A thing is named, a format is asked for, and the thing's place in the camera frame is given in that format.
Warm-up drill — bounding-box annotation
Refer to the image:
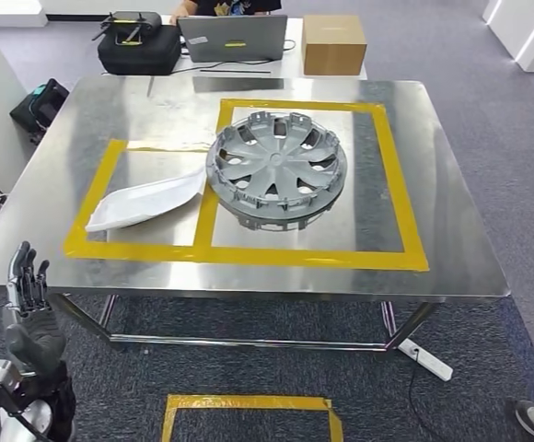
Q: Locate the yellow floor tape frame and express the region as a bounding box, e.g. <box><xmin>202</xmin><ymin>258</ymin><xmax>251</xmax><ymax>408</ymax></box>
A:
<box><xmin>161</xmin><ymin>393</ymin><xmax>344</xmax><ymax>442</ymax></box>

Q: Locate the white table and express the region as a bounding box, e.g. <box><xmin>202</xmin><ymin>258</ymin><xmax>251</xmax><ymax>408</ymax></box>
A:
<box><xmin>103</xmin><ymin>17</ymin><xmax>369</xmax><ymax>80</ymax></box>

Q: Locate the stainless steel workbench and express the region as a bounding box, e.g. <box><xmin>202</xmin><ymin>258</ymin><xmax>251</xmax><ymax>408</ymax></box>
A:
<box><xmin>0</xmin><ymin>76</ymin><xmax>511</xmax><ymax>355</ymax></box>

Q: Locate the black power cable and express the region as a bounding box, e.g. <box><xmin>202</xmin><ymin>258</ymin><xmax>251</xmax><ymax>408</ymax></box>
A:
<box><xmin>406</xmin><ymin>354</ymin><xmax>433</xmax><ymax>442</ymax></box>

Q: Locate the brown cardboard box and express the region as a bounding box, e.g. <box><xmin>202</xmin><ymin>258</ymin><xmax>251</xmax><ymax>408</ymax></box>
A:
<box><xmin>301</xmin><ymin>14</ymin><xmax>369</xmax><ymax>76</ymax></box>

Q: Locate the large yellow tape frame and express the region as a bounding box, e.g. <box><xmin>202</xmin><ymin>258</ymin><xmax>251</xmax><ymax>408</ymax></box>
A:
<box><xmin>193</xmin><ymin>99</ymin><xmax>430</xmax><ymax>273</ymax></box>

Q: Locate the black bag with teal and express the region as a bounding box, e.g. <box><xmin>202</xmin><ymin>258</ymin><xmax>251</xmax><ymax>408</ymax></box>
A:
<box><xmin>8</xmin><ymin>77</ymin><xmax>70</xmax><ymax>146</ymax></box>

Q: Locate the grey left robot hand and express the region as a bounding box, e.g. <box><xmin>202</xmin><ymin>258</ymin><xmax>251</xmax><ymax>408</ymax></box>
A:
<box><xmin>2</xmin><ymin>240</ymin><xmax>67</xmax><ymax>380</ymax></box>

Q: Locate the white power strip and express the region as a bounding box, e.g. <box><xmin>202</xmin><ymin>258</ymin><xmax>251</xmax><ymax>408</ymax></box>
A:
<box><xmin>398</xmin><ymin>338</ymin><xmax>453</xmax><ymax>383</ymax></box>

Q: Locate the black carry case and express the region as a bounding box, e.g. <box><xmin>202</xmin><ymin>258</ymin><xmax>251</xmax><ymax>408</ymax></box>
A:
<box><xmin>98</xmin><ymin>24</ymin><xmax>183</xmax><ymax>76</ymax></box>

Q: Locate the white curved car body part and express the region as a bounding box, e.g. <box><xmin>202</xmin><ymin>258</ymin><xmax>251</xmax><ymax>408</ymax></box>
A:
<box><xmin>85</xmin><ymin>168</ymin><xmax>208</xmax><ymax>233</ymax></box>

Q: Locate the grey wheel cover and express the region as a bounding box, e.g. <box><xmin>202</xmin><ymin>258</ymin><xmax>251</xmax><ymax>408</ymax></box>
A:
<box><xmin>205</xmin><ymin>110</ymin><xmax>347</xmax><ymax>233</ymax></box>

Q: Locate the white lit plinth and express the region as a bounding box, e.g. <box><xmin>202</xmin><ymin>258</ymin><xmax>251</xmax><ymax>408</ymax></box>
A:
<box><xmin>482</xmin><ymin>0</ymin><xmax>534</xmax><ymax>75</ymax></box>
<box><xmin>0</xmin><ymin>0</ymin><xmax>49</xmax><ymax>29</ymax></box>

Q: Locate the small yellow tape frame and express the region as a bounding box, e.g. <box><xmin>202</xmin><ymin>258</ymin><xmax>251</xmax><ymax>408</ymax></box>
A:
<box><xmin>63</xmin><ymin>138</ymin><xmax>213</xmax><ymax>261</ymax></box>

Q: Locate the grey laptop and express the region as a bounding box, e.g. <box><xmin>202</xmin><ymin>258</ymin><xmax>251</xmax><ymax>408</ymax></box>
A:
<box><xmin>178</xmin><ymin>14</ymin><xmax>289</xmax><ymax>64</ymax></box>

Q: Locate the black folded drone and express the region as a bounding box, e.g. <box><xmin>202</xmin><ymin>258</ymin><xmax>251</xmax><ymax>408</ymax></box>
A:
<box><xmin>92</xmin><ymin>10</ymin><xmax>162</xmax><ymax>47</ymax></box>

